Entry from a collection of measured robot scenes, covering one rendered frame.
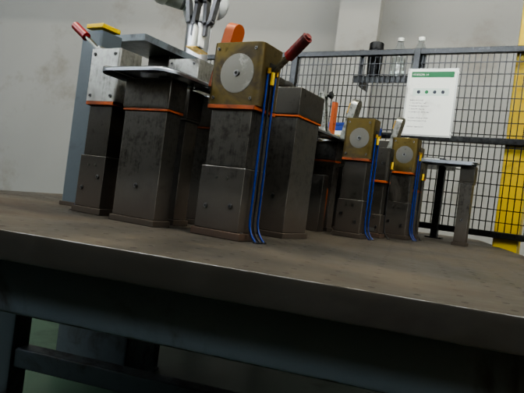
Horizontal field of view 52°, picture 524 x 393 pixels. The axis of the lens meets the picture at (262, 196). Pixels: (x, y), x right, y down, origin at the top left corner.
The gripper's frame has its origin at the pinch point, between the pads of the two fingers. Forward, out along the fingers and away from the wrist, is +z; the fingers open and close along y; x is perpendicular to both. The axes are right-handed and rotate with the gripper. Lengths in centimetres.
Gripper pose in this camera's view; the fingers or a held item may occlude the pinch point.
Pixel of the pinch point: (198, 36)
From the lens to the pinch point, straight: 178.2
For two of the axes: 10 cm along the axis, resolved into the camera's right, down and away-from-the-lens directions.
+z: -1.3, 9.9, 0.0
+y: 9.2, 1.2, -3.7
